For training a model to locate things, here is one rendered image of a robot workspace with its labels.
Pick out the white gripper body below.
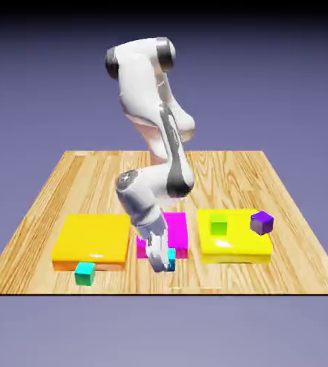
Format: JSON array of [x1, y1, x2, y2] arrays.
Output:
[[140, 214, 172, 273]]

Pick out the small cyan cube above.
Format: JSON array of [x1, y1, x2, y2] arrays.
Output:
[[166, 248, 177, 272]]

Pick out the small green cube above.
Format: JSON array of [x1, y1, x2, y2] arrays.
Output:
[[209, 213, 228, 237]]

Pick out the small teal cube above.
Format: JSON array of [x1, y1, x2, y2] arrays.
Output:
[[74, 261, 97, 287]]

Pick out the small purple cube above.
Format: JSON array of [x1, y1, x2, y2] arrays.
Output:
[[249, 210, 275, 237]]

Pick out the large magenta box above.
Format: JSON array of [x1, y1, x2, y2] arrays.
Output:
[[135, 211, 189, 259]]

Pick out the large orange box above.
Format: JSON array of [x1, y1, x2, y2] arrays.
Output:
[[51, 213, 132, 272]]

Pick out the large yellow box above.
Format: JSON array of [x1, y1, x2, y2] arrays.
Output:
[[196, 209, 273, 265]]

